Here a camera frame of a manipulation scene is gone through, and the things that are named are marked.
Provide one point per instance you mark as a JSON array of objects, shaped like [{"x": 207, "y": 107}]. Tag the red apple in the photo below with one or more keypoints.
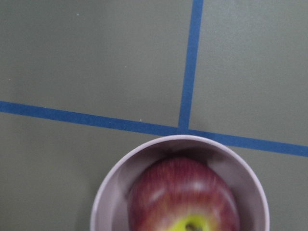
[{"x": 181, "y": 194}]

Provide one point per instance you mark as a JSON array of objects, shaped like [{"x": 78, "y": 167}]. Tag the pink bowl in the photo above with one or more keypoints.
[{"x": 109, "y": 211}]

